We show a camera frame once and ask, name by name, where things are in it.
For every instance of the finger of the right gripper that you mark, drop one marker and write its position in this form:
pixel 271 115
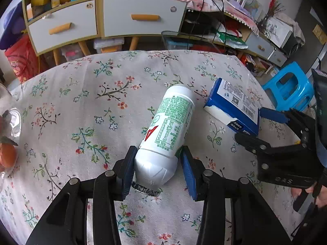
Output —
pixel 253 144
pixel 273 115

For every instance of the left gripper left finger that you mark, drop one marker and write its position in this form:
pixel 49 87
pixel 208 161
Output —
pixel 127 171

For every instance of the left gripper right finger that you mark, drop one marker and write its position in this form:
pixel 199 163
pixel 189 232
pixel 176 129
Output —
pixel 193 173

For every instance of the white bottle red letters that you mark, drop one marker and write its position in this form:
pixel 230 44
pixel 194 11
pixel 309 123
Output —
pixel 157 157

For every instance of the small blue white carton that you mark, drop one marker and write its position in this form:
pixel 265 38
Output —
pixel 228 104

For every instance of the blue plastic stool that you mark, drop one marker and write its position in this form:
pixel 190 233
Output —
pixel 290 88

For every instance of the floral tablecloth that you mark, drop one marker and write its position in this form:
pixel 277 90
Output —
pixel 80 117

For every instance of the low tv cabinet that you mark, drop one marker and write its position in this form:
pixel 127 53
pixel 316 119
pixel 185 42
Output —
pixel 232 31

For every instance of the glass jar with oranges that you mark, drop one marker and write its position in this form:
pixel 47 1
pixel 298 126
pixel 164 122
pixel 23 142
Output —
pixel 11 124

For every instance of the red bag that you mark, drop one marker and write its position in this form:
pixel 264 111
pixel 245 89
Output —
pixel 24 61

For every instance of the wooden cabinet with drawers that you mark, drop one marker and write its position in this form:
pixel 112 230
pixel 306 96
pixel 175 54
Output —
pixel 81 20

